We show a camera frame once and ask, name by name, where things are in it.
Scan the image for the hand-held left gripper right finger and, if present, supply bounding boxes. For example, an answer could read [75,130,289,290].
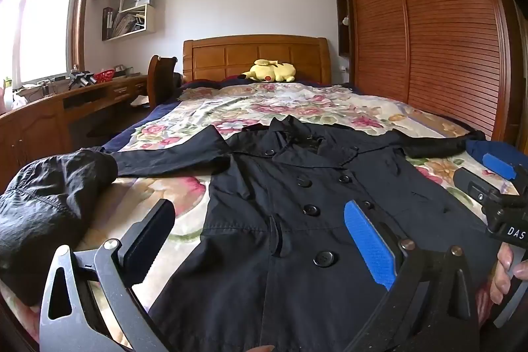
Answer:
[344,199,481,352]

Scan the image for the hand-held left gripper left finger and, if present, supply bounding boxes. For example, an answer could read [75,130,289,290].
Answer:
[38,199,176,352]

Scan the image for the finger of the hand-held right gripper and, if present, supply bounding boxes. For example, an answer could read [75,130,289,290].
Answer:
[454,167,502,208]
[482,152,528,192]

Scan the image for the black trench coat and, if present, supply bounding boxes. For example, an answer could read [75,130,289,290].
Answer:
[111,116,502,352]

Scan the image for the person's right hand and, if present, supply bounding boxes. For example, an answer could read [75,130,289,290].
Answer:
[490,242,528,305]

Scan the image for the navy blue cloth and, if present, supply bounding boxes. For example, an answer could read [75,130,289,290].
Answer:
[466,140,528,173]

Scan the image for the black folded jacket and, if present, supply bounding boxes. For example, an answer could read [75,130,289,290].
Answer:
[0,149,120,307]

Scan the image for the bed with floral bedspread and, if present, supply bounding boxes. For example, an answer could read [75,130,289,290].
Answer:
[0,82,528,352]

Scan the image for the navy bed sheet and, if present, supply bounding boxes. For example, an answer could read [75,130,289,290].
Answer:
[102,79,256,152]

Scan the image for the wooden louvred wardrobe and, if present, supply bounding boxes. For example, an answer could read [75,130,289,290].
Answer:
[330,0,528,155]

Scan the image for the wooden desk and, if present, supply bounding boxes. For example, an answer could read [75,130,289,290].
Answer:
[0,74,149,192]

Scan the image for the wooden chair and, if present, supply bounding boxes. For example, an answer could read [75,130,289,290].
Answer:
[148,55,182,109]

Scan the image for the black grey device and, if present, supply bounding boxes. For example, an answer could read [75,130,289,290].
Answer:
[68,69,95,89]

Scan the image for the yellow plush toy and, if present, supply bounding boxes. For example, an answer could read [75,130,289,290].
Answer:
[240,59,297,83]

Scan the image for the wooden bed headboard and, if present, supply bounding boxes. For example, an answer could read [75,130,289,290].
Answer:
[182,34,333,85]

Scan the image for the row of books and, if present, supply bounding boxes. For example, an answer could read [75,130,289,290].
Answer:
[112,11,146,38]

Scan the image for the black binder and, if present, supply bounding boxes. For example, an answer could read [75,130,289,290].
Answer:
[103,8,115,40]

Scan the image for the window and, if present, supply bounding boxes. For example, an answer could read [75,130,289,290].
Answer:
[0,0,100,89]

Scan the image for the white wall shelf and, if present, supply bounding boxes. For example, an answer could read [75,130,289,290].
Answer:
[93,0,159,42]

